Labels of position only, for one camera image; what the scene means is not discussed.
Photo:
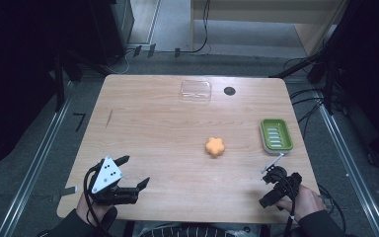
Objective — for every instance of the clear plastic container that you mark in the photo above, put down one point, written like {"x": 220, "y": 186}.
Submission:
{"x": 195, "y": 90}

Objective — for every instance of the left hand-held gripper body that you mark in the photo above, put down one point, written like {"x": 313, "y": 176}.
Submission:
{"x": 107, "y": 177}

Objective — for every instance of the black round table grommet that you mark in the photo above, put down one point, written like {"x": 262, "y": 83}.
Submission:
{"x": 229, "y": 91}

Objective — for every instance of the grey tape strip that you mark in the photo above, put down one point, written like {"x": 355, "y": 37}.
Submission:
{"x": 64, "y": 193}

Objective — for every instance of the black power plug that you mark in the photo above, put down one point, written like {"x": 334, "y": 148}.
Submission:
{"x": 177, "y": 52}
{"x": 151, "y": 50}
{"x": 137, "y": 51}

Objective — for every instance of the metal floor rail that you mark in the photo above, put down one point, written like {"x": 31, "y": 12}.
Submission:
{"x": 352, "y": 168}
{"x": 33, "y": 171}

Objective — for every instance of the black tape mark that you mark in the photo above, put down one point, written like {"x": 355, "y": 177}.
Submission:
{"x": 79, "y": 120}

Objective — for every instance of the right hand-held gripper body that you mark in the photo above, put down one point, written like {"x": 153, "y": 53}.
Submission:
{"x": 284, "y": 184}

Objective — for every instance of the black cabinet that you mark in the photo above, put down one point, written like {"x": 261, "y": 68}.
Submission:
{"x": 112, "y": 29}

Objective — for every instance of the light wooden partition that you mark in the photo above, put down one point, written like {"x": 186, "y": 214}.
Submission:
{"x": 260, "y": 10}

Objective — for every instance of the orange flower-shaped soap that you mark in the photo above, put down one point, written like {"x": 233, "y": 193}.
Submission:
{"x": 215, "y": 146}

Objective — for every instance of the green soap dish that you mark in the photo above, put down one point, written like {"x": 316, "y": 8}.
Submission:
{"x": 276, "y": 135}

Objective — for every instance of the black stand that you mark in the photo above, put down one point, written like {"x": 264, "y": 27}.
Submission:
{"x": 59, "y": 82}
{"x": 329, "y": 75}

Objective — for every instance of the person's right hand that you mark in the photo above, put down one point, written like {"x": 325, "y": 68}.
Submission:
{"x": 306, "y": 202}

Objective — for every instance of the person's left hand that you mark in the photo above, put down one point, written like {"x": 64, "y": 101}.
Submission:
{"x": 90, "y": 209}

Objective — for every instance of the dark curtain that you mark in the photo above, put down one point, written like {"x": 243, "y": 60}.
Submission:
{"x": 375, "y": 65}
{"x": 13, "y": 65}

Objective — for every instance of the person's striped clothing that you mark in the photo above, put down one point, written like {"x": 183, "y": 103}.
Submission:
{"x": 194, "y": 231}

